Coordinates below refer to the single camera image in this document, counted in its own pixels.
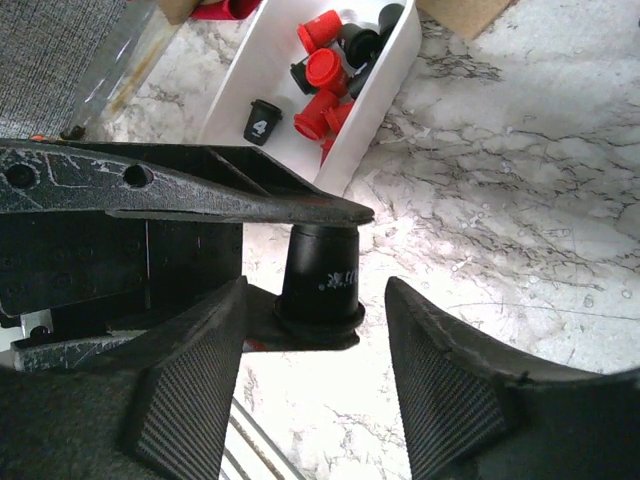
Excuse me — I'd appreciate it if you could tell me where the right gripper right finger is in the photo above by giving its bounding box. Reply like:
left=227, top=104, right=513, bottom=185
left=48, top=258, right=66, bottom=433
left=385, top=277, right=639, bottom=479

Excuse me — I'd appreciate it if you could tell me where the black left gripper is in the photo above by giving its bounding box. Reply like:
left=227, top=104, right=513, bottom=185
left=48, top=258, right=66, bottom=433
left=1, top=139, right=374, bottom=373

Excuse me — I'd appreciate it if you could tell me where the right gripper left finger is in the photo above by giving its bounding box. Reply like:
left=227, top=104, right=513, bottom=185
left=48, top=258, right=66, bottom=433
left=0, top=275, right=250, bottom=480

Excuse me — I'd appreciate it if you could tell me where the black coffee capsule number four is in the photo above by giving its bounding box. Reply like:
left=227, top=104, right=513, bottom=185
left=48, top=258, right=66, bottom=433
left=243, top=99, right=283, bottom=146

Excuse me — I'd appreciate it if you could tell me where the white plastic storage basket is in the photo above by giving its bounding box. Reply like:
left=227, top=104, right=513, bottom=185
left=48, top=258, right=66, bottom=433
left=198, top=1, right=422, bottom=195

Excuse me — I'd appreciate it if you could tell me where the black coffee capsule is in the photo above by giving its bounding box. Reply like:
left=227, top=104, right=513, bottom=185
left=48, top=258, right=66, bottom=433
left=337, top=3, right=404, bottom=69

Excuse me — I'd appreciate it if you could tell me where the tan scouring pad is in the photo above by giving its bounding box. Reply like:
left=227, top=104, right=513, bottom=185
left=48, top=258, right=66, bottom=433
left=415, top=0, right=515, bottom=40

